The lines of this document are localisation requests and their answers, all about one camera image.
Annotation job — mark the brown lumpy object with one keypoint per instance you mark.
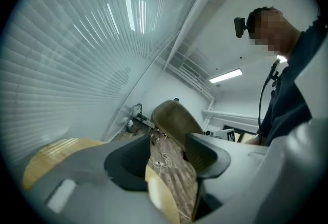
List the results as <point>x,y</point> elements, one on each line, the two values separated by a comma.
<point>176,123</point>

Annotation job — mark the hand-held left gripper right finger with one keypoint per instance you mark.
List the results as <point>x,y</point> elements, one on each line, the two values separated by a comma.
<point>230,166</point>

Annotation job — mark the black head-mounted camera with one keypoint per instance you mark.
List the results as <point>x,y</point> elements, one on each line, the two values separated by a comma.
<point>240,27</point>

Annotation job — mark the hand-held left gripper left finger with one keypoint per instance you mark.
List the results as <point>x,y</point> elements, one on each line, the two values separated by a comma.
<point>84,192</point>

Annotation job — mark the black folding chair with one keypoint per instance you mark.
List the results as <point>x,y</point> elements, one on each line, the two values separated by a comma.
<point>140,116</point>

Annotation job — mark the ceiling air vent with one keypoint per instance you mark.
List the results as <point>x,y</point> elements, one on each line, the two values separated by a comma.
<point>191,69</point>

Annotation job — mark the round wooden side table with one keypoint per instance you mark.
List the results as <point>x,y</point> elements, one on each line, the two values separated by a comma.
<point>51,156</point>

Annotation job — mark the ceiling light panel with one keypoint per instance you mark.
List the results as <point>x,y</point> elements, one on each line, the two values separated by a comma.
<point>225,75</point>

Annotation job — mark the person's dark shirt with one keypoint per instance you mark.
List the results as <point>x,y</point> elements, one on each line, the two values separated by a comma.
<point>289,105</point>

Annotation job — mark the bag on floor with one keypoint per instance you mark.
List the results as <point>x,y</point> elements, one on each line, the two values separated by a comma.
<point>130,125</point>

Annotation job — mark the person's head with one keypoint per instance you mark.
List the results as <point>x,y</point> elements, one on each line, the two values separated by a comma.
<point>271,36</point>

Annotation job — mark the white ceiling pipes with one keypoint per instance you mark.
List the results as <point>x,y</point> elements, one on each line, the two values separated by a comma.
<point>179,38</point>

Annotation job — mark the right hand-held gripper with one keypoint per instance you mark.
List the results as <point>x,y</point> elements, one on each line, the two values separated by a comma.
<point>228,134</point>

